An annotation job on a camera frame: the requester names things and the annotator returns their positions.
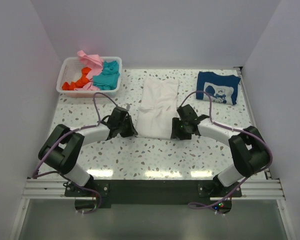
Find white t-shirt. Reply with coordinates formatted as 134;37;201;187
135;79;179;140

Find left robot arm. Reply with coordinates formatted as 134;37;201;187
38;106;138;196

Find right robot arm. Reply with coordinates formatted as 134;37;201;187
171;104;273;197

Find teal t-shirt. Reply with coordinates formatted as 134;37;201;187
92;61;120;91

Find folded blue printed t-shirt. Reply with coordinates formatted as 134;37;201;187
195;71;241;106

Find orange t-shirt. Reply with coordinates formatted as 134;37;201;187
61;67;93;91

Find pink t-shirt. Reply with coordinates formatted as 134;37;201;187
77;50;104;91

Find white plastic basket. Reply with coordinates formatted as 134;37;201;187
56;51;122;98

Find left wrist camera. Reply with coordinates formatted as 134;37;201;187
124;104;131;111

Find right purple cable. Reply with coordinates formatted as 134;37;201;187
179;90;275;210

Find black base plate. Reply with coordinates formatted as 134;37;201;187
63;179;242;210

